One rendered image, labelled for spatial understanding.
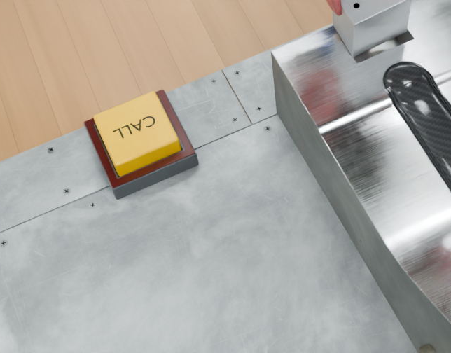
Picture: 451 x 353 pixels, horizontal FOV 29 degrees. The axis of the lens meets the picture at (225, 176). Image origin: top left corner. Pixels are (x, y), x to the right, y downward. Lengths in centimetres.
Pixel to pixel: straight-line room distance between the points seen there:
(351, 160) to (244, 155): 14
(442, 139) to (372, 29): 10
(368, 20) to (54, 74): 33
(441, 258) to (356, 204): 8
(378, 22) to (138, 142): 23
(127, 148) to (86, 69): 14
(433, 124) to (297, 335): 20
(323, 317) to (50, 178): 28
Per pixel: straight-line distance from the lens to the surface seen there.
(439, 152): 69
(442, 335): 62
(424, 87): 72
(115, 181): 77
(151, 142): 76
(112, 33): 90
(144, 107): 78
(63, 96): 86
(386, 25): 71
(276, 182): 77
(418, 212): 66
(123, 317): 73
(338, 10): 69
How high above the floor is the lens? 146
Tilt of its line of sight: 59 degrees down
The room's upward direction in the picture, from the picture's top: 12 degrees counter-clockwise
